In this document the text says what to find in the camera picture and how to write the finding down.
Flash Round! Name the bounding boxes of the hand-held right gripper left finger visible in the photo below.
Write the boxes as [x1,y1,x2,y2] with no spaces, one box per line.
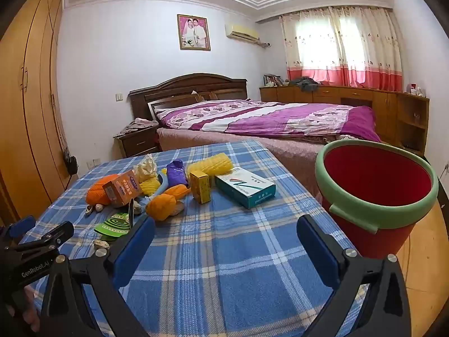
[40,217,157,337]

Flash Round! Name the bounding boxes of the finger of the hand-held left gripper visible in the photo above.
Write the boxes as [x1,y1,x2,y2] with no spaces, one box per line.
[6,217,36,240]
[19,222,75,253]

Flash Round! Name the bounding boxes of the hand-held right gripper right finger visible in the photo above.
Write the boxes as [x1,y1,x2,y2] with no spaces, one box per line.
[296,213,412,337]

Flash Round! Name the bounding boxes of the green mosquito coil packet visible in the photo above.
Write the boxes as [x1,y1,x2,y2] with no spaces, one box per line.
[94,198,136,241]

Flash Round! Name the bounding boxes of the orange soft lump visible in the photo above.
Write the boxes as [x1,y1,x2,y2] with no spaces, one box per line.
[86,175,117,206]
[145,194,177,222]
[163,184,192,201]

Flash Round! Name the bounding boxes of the orange printed box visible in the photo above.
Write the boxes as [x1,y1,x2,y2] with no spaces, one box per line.
[103,169,143,208]

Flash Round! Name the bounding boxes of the yellow ribbed sponge piece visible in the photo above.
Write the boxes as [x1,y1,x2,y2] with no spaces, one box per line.
[139,177,161,195]

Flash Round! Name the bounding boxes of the blue plastic dish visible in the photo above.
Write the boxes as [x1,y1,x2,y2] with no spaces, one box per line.
[138,168,171,206]

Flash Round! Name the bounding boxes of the white plastic bag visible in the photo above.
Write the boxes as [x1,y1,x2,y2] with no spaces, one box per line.
[134,154,158,183]

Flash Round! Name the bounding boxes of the red bucket with green rim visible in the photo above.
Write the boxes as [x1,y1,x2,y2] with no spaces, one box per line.
[315,140,440,260]

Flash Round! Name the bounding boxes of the purple wrapper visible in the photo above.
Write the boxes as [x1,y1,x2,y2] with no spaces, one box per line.
[166,160,189,187]

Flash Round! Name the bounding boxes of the small yellow box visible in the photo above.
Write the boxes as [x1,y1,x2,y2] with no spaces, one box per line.
[189,169,212,204]

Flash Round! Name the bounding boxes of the white and teal medicine box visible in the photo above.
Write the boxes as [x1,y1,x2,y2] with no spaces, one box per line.
[214,167,276,209]

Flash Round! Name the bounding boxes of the yellow textured sponge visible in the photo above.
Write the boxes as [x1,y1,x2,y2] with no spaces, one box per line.
[186,152,234,179]

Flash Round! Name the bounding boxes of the person's left hand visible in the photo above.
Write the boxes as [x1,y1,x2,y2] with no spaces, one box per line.
[5,284,41,334]

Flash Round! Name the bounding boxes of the blue plaid blanket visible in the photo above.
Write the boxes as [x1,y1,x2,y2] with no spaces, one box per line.
[19,140,369,337]

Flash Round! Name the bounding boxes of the dark wooden nightstand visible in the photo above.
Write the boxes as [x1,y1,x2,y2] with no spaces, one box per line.
[113,124,160,158]

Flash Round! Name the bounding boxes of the wooden wardrobe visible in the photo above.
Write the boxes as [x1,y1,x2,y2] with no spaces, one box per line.
[0,0,74,225]

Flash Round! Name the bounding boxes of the pink cloth pile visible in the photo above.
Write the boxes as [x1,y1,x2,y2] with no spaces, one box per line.
[113,117,159,137]

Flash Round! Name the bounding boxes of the long wooden cabinet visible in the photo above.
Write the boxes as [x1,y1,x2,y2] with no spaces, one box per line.
[260,84,398,144]

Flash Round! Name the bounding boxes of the dark clothes pile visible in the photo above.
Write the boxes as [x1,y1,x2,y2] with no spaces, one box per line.
[288,76,320,94]

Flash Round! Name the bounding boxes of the dark wooden bed headboard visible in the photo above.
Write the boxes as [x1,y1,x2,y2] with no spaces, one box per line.
[128,73,248,120]

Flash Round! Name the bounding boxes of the open wooden shelf unit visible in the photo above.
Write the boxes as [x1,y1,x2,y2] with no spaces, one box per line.
[396,93,430,157]

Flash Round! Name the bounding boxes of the pink floral curtains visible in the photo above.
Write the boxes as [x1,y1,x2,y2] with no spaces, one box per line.
[280,6,403,92]

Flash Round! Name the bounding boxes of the framed wedding photo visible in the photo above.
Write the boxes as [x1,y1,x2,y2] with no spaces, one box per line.
[177,14,211,51]

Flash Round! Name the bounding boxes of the wall air conditioner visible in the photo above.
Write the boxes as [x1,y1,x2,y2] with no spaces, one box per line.
[225,24,260,42]

